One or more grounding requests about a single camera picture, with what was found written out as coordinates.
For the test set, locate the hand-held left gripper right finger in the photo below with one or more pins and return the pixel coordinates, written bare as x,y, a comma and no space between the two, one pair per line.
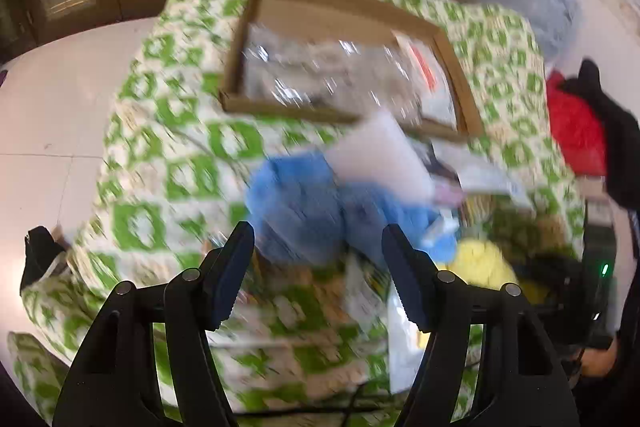
405,277

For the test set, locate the clear bag of brown fibre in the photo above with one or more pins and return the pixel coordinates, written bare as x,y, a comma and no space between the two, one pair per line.
320,72

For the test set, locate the white plastic packet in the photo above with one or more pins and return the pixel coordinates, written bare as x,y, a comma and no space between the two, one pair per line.
400,347

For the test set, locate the black bag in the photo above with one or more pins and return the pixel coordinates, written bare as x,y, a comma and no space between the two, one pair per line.
40,252

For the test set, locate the white paper packet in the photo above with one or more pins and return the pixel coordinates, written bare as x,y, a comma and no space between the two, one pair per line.
480,174

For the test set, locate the yellow towel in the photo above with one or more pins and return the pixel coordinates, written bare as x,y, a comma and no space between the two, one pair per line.
480,262

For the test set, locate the black cloth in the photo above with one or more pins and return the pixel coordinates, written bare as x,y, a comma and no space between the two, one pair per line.
620,137

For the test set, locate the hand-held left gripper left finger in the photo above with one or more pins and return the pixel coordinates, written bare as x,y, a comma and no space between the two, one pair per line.
232,277

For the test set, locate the cardboard box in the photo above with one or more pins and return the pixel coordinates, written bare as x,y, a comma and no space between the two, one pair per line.
300,13

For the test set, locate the olive green cloth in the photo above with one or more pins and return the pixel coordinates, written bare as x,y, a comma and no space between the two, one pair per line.
520,227

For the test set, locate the blue towel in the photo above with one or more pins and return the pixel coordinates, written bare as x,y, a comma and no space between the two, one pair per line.
295,202

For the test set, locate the red cloth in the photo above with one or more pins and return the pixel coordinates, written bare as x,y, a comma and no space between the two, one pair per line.
575,127

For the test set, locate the green printed blanket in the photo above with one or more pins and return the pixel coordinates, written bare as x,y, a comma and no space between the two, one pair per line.
165,127

